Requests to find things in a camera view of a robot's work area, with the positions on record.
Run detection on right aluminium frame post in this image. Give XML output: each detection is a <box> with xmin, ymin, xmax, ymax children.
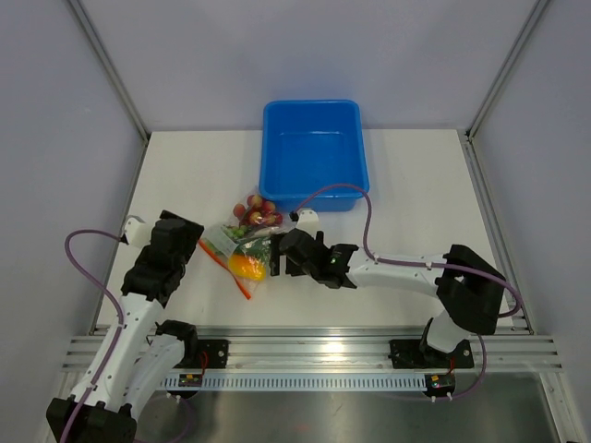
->
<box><xmin>465</xmin><ymin>0</ymin><xmax>553</xmax><ymax>142</ymax></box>

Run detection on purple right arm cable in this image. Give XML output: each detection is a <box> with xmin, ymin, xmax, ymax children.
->
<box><xmin>295</xmin><ymin>183</ymin><xmax>525</xmax><ymax>401</ymax></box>

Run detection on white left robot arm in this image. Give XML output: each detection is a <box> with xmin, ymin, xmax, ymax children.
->
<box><xmin>46</xmin><ymin>210</ymin><xmax>206</xmax><ymax>442</ymax></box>

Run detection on blue plastic bin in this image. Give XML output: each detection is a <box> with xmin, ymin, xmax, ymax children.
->
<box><xmin>259</xmin><ymin>100</ymin><xmax>370</xmax><ymax>212</ymax></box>

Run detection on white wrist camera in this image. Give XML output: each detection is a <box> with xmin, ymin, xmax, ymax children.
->
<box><xmin>289</xmin><ymin>208</ymin><xmax>320</xmax><ymax>238</ymax></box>
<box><xmin>121</xmin><ymin>215</ymin><xmax>150</xmax><ymax>248</ymax></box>

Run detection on clear zip top bag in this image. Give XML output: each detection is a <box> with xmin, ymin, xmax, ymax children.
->
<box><xmin>199</xmin><ymin>187</ymin><xmax>289</xmax><ymax>300</ymax></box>

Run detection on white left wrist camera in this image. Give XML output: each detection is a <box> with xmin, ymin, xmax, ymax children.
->
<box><xmin>121</xmin><ymin>215</ymin><xmax>150</xmax><ymax>248</ymax></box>

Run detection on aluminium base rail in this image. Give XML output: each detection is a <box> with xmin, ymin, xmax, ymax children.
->
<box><xmin>64</xmin><ymin>326</ymin><xmax>564</xmax><ymax>374</ymax></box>

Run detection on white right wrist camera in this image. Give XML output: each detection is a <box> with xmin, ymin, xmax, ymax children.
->
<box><xmin>289</xmin><ymin>208</ymin><xmax>320</xmax><ymax>238</ymax></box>

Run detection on white slotted cable duct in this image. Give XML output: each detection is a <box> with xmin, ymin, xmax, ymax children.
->
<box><xmin>158</xmin><ymin>372</ymin><xmax>427</xmax><ymax>392</ymax></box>

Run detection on red yellow fake grapes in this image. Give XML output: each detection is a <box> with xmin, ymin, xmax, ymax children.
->
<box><xmin>233</xmin><ymin>194</ymin><xmax>283</xmax><ymax>227</ymax></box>

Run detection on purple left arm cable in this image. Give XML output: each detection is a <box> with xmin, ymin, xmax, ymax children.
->
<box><xmin>65</xmin><ymin>229</ymin><xmax>195</xmax><ymax>443</ymax></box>

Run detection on yellow fake bell pepper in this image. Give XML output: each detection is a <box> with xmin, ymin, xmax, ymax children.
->
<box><xmin>227</xmin><ymin>254</ymin><xmax>266</xmax><ymax>281</ymax></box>

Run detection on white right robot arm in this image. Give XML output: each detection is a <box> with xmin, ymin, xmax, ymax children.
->
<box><xmin>270</xmin><ymin>229</ymin><xmax>506</xmax><ymax>368</ymax></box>

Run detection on aluminium frame post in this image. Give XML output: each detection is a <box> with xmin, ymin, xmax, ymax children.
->
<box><xmin>66</xmin><ymin>0</ymin><xmax>151</xmax><ymax>146</ymax></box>
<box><xmin>465</xmin><ymin>0</ymin><xmax>553</xmax><ymax>142</ymax></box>

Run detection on left aluminium frame post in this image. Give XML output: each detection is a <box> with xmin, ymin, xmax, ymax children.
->
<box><xmin>66</xmin><ymin>0</ymin><xmax>151</xmax><ymax>146</ymax></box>

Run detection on green fake cucumber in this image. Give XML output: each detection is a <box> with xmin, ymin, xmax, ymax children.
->
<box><xmin>235</xmin><ymin>237</ymin><xmax>271</xmax><ymax>264</ymax></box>

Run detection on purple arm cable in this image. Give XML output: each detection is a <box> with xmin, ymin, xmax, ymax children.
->
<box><xmin>295</xmin><ymin>183</ymin><xmax>525</xmax><ymax>401</ymax></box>
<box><xmin>65</xmin><ymin>229</ymin><xmax>195</xmax><ymax>443</ymax></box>

